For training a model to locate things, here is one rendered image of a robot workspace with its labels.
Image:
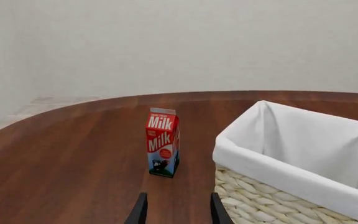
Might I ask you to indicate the woven basket with white liner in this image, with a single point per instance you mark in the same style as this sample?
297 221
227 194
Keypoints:
291 163

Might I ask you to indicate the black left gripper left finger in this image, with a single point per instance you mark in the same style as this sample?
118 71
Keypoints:
139 210

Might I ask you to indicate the red milk carton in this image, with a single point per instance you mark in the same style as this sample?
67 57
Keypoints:
162 144

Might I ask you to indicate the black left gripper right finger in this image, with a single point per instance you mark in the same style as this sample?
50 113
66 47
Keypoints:
218 210

